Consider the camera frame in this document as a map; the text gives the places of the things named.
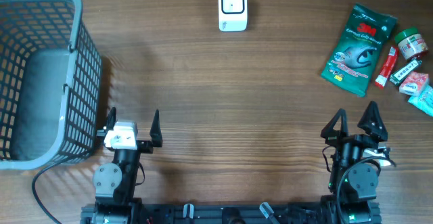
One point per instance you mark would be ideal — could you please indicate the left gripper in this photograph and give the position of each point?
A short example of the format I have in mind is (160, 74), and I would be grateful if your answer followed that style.
(146, 147)

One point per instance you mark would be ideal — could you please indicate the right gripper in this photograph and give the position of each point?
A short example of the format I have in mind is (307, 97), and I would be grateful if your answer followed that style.
(376, 134)

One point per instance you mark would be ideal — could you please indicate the red toothpaste tube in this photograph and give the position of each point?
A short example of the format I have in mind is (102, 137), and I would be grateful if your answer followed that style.
(387, 67)

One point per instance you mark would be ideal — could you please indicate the green 3M gloves package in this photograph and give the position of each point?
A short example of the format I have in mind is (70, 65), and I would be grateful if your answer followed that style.
(353, 60)

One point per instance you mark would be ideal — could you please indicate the red white small packet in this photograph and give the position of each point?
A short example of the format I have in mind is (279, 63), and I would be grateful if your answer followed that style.
(414, 84)

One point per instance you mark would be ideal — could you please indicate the light green wipes packet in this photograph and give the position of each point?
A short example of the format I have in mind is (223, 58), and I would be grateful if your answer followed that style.
(424, 101)

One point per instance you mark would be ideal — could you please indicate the green lid plastic jar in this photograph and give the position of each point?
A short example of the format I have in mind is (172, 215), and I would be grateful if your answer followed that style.
(411, 44)

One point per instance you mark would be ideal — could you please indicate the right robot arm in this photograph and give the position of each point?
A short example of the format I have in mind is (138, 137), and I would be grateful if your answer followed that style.
(356, 166)

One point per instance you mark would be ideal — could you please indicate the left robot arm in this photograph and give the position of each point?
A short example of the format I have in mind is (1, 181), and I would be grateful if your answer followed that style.
(115, 182)

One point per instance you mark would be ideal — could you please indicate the grey plastic shopping basket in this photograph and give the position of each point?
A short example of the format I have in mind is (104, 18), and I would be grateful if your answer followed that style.
(50, 82)

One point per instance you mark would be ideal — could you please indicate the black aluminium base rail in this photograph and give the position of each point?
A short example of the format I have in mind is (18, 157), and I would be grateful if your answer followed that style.
(306, 212)

